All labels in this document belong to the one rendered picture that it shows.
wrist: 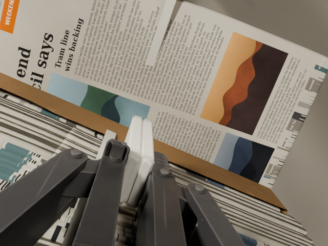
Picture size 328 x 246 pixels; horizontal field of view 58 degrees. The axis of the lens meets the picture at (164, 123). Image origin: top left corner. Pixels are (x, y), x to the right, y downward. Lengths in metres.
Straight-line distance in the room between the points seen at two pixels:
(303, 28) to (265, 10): 0.16
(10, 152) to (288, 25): 1.16
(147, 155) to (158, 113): 0.16
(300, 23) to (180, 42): 1.00
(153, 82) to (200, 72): 0.05
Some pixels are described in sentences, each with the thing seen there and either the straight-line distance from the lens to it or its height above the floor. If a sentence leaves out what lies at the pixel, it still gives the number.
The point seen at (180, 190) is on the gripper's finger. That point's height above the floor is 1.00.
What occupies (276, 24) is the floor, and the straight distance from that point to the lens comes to 1.24.
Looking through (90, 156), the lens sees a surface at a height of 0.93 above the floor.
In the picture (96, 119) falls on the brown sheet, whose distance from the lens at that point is 0.29.
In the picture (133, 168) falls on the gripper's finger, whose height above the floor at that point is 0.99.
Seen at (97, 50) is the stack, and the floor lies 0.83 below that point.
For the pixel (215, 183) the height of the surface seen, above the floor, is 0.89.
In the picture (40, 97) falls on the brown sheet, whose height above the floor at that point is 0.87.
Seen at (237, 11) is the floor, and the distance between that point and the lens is 1.19.
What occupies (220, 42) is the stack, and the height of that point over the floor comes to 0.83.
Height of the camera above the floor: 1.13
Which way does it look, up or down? 73 degrees down
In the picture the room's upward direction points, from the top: 166 degrees clockwise
